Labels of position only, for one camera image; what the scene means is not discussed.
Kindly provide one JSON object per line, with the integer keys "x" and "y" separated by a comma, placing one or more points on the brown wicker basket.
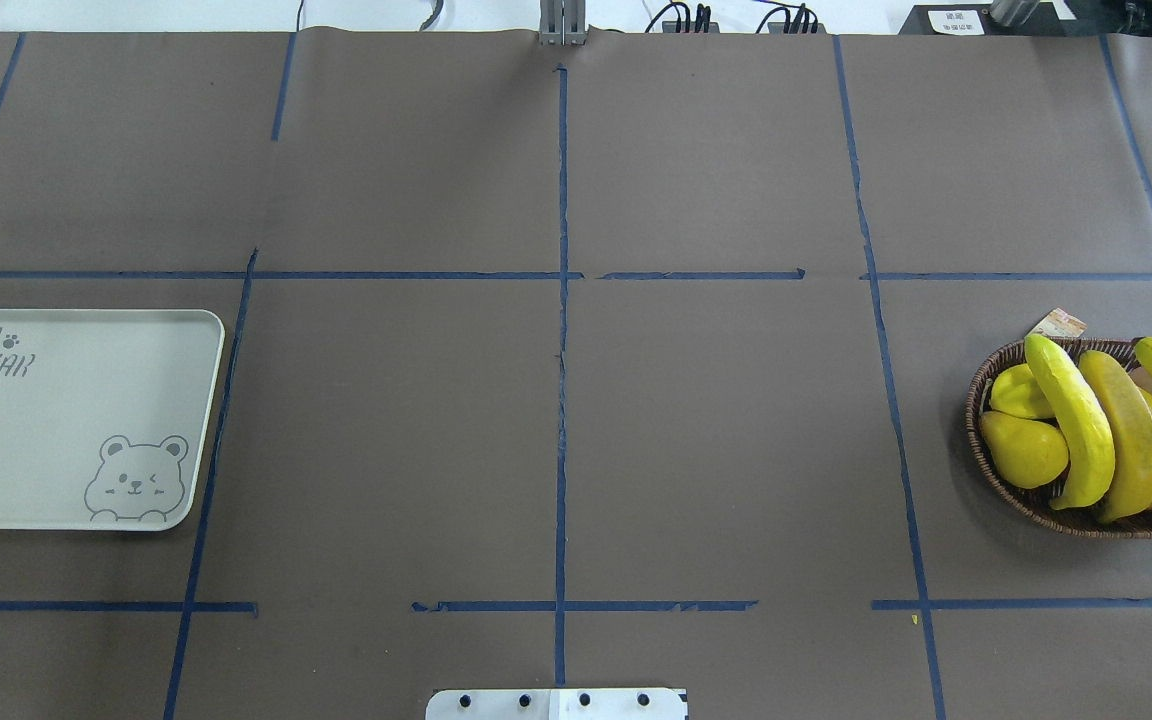
{"x": 1033, "y": 504}

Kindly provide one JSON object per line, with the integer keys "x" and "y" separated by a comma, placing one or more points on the yellow pear upper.
{"x": 1016, "y": 392}

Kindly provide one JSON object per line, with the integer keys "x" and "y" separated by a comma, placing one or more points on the yellow pear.
{"x": 1016, "y": 392}
{"x": 1028, "y": 454}

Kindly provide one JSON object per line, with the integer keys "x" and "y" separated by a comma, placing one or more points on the yellow pear lower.
{"x": 1028, "y": 454}

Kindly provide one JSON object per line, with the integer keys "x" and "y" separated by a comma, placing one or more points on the small paper tag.
{"x": 1058, "y": 323}

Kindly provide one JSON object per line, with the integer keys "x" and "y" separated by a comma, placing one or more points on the black labelled box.
{"x": 977, "y": 19}

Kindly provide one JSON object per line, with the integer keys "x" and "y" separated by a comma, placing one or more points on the bright yellow banana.
{"x": 1092, "y": 455}

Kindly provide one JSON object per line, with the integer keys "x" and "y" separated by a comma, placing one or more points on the white bear print tray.
{"x": 104, "y": 415}

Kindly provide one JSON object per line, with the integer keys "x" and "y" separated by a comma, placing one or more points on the dull yellow banana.
{"x": 1130, "y": 420}

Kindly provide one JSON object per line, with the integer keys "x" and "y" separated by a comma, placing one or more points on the aluminium profile post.
{"x": 563, "y": 23}

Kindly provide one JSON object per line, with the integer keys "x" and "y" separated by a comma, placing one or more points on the white metal base plate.
{"x": 560, "y": 703}

